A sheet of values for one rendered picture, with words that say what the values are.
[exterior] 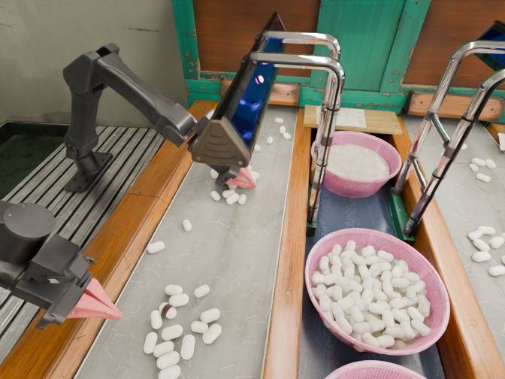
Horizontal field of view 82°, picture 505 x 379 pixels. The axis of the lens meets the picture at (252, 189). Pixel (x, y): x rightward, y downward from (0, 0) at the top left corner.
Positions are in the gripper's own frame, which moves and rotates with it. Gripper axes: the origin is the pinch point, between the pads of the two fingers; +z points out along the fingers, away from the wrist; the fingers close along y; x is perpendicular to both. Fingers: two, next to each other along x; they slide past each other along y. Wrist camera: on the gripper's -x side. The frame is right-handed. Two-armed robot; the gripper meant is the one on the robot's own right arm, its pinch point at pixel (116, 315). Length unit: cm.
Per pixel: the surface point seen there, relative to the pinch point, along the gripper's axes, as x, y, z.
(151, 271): 7.0, 12.8, 3.6
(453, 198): -38, 48, 58
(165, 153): 13, 52, -7
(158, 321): 1.5, 2.5, 7.4
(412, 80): -46, 92, 44
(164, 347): -0.5, -1.4, 9.6
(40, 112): 159, 161, -95
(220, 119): -32.7, 13.4, -6.6
